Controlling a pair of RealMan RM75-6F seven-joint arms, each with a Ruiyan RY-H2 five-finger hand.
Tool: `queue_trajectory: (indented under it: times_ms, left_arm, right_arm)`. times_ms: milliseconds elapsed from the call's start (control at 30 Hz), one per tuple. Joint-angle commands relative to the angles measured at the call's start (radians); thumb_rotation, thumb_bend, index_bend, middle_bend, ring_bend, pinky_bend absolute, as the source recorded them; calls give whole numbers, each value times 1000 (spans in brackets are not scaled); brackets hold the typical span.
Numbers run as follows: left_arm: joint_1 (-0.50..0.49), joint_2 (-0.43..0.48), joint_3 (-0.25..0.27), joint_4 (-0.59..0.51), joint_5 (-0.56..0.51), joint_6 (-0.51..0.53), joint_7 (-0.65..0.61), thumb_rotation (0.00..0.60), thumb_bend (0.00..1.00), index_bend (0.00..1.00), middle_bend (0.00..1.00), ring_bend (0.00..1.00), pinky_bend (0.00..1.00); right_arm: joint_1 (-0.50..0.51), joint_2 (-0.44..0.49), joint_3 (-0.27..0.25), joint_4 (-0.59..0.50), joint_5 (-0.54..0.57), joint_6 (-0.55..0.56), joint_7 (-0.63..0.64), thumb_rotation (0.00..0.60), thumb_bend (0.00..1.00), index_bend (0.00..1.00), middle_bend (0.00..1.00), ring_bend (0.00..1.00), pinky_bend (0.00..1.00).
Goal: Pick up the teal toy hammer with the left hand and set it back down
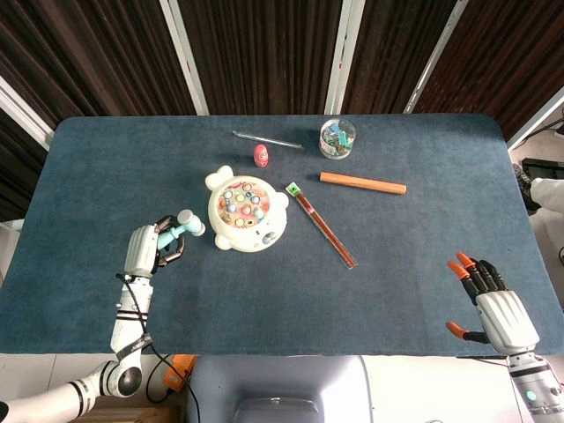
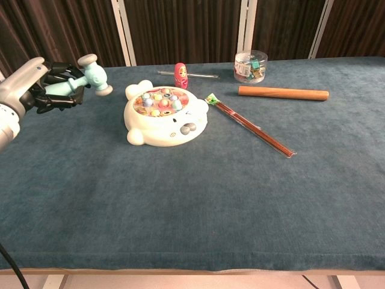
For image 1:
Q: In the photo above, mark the person in white clothing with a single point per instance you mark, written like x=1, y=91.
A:
x=548, y=191

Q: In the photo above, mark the black device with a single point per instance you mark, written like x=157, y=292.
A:
x=544, y=168

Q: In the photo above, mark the red matryoshka doll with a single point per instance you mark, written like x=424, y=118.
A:
x=261, y=156

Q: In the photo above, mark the brown wooden crate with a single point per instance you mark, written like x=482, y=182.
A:
x=132, y=415

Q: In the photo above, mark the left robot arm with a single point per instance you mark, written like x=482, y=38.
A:
x=128, y=326

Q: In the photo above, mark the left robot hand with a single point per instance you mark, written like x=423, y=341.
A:
x=140, y=251

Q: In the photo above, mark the packaged brown chopsticks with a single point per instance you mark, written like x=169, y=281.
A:
x=321, y=224

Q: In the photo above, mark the blue table cloth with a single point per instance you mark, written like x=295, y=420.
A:
x=282, y=299

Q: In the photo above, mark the grey robot torso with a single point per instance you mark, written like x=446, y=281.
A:
x=282, y=383

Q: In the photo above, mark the white frame post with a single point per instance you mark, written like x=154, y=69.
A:
x=434, y=57
x=185, y=57
x=343, y=57
x=535, y=116
x=24, y=112

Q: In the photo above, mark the clear jar of binder clips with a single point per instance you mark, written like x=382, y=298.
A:
x=337, y=141

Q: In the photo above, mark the wooden rolling pin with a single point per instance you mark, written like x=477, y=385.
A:
x=363, y=183

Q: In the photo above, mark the dark brown curtain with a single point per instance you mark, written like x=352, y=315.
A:
x=264, y=53

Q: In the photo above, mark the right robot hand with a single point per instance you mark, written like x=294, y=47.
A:
x=506, y=317

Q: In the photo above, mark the clear glass rod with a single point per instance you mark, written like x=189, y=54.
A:
x=269, y=139

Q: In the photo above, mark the orange device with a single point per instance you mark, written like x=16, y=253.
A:
x=180, y=370

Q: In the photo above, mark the mint green toy hammer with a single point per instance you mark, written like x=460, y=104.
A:
x=189, y=222

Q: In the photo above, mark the white whack-a-mole toy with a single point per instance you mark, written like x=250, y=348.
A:
x=233, y=238

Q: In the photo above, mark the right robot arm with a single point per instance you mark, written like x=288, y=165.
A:
x=535, y=383

